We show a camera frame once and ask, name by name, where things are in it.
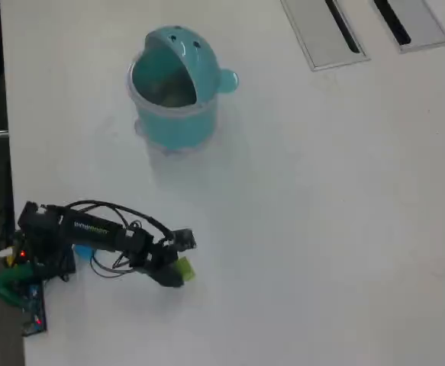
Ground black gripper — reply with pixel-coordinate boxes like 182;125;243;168
124;230;187;290

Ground green block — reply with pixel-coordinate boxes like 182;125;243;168
174;257;197;283

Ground blue block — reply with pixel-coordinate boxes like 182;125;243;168
73;245;97;262

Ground teal whale-shaped bin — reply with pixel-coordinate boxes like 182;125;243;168
125;25;241;153

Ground blue circuit board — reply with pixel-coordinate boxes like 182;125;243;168
19;281;48;337

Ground green table clamp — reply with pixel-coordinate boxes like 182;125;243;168
0;265;34;306

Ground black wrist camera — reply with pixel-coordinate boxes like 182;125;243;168
174;227;198;252

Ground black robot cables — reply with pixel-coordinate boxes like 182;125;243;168
65;200;176;245

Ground large silver cable hatch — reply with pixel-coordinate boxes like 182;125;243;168
281;0;371;72

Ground small silver cable hatch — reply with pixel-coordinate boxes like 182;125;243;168
372;0;445;53

